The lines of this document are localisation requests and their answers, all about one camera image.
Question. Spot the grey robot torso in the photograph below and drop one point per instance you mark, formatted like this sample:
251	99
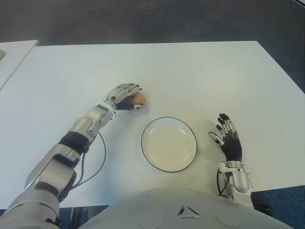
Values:
186	210

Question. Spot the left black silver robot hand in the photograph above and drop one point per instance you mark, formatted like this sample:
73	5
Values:
119	93

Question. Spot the black robot foot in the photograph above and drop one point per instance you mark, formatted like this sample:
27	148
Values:
263	208

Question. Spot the yellow red apple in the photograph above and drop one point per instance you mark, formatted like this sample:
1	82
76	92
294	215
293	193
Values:
139	98

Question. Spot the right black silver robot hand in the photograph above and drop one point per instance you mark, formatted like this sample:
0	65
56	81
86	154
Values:
232	148

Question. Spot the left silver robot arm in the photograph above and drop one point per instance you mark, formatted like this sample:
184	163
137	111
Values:
59	164

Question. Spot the white side table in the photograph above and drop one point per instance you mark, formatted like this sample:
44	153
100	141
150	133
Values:
14	62

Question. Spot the white plate with black rim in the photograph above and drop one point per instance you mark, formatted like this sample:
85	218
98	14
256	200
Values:
169	145

